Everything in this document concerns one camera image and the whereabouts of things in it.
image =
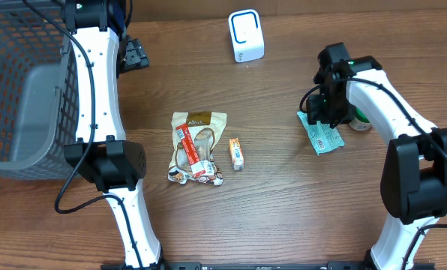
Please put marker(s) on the white barcode scanner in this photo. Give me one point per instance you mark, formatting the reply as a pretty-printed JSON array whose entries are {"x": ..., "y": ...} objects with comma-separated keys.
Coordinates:
[{"x": 246, "y": 35}]

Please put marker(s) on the small orange snack packet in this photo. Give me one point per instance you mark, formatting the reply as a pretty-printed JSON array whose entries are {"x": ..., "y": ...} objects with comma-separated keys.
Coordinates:
[{"x": 236, "y": 154}]

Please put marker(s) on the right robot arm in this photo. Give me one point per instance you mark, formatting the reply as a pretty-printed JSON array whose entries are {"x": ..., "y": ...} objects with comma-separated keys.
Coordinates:
[{"x": 413, "y": 186}]

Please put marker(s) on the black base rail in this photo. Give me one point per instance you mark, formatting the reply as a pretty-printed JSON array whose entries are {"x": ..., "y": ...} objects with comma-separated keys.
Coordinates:
[{"x": 264, "y": 266}]

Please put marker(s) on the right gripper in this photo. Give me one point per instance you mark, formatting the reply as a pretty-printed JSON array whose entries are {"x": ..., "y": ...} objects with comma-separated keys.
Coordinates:
[{"x": 344, "y": 115}]

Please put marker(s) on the red snack bar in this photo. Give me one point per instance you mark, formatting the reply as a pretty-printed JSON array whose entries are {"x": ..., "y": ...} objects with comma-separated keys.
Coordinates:
[{"x": 184, "y": 135}]

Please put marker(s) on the green lidded jar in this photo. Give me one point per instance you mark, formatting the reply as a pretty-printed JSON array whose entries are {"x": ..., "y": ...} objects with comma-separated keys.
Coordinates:
[{"x": 360, "y": 122}]

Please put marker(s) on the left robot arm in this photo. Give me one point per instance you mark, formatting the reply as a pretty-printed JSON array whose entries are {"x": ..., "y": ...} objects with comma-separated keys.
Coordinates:
[{"x": 101, "y": 153}]

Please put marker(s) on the beige snack pouch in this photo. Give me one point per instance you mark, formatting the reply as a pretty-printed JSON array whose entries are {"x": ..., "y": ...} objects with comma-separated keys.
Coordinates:
[{"x": 205, "y": 129}]

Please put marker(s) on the teal orange snack packet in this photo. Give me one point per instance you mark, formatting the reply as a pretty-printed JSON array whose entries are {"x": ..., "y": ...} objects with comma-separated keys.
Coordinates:
[{"x": 323, "y": 138}]

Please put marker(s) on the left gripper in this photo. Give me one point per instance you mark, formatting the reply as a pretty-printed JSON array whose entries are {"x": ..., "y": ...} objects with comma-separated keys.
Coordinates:
[{"x": 136, "y": 57}]

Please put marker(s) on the grey plastic mesh basket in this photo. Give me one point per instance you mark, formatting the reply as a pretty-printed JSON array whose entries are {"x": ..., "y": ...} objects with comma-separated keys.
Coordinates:
[{"x": 38, "y": 92}]

